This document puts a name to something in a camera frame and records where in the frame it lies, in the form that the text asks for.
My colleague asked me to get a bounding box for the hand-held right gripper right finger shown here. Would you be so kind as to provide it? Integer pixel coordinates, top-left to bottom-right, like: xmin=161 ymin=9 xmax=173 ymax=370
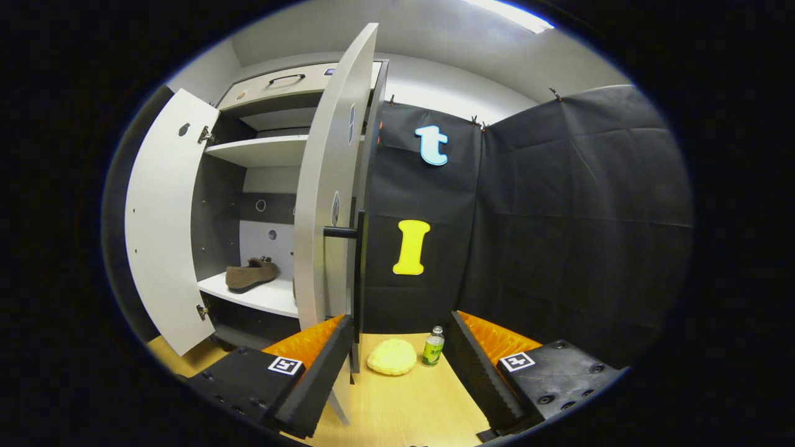
xmin=448 ymin=310 xmax=622 ymax=435

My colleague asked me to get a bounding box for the long ceiling light panel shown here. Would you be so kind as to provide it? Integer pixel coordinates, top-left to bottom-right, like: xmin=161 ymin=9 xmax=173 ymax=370
xmin=466 ymin=0 xmax=555 ymax=34

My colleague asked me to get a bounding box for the beige cabinet drawer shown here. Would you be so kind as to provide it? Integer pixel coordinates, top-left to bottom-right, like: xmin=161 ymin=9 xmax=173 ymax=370
xmin=217 ymin=62 xmax=373 ymax=112

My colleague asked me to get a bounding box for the yellow bread bun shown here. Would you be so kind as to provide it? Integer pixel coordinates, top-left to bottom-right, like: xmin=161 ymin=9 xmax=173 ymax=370
xmin=366 ymin=338 xmax=418 ymax=376

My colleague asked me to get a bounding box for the black right door handle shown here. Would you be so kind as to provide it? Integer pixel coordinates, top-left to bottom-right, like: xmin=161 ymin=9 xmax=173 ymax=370
xmin=323 ymin=211 xmax=365 ymax=373

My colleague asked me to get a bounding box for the small green label bottle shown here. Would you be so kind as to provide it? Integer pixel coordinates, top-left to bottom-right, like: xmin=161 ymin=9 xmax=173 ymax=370
xmin=422 ymin=326 xmax=445 ymax=367

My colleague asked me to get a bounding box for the brown fuzzy shoe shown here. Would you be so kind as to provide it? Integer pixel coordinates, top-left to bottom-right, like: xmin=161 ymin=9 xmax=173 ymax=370
xmin=225 ymin=256 xmax=279 ymax=294

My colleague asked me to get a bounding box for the black backdrop cloth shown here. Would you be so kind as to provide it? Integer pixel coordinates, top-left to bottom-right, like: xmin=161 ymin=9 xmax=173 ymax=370
xmin=102 ymin=84 xmax=693 ymax=367

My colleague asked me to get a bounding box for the white and grey shoe cabinet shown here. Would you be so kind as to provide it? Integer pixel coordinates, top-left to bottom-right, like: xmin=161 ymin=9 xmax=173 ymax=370
xmin=124 ymin=24 xmax=389 ymax=426

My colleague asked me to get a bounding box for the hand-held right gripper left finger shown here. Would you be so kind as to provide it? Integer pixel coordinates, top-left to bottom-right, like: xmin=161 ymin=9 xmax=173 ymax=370
xmin=186 ymin=314 xmax=355 ymax=438

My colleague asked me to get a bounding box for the white cabinet door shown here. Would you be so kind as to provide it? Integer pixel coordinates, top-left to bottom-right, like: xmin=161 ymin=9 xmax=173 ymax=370
xmin=124 ymin=88 xmax=219 ymax=356
xmin=293 ymin=24 xmax=379 ymax=426

